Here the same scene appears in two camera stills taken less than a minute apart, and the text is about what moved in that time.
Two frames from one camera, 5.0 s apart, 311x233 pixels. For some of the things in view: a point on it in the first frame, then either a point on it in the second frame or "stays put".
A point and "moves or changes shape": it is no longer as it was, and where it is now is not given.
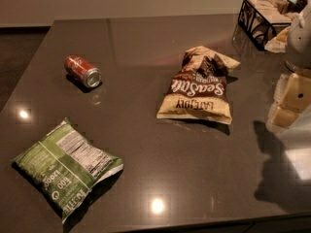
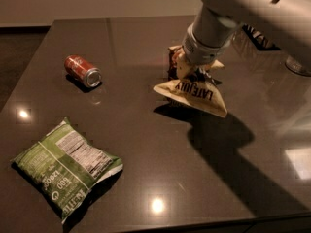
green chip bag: x=64 y=165 stays put
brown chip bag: x=198 y=87 moves or changes shape
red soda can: x=87 y=74 stays put
